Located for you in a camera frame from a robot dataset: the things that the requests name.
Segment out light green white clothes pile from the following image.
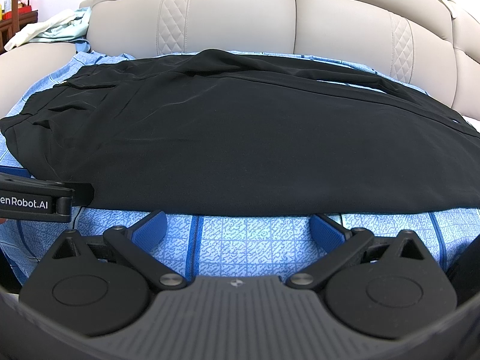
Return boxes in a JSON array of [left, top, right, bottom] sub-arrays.
[[5, 7, 91, 51]]

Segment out beige padded headboard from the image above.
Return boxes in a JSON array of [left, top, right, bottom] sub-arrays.
[[1, 0, 479, 119]]

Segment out black pants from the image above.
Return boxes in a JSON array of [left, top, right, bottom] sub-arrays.
[[1, 49, 479, 216]]

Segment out dark wooden shelf furniture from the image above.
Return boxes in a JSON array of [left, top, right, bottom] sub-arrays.
[[0, 0, 38, 54]]

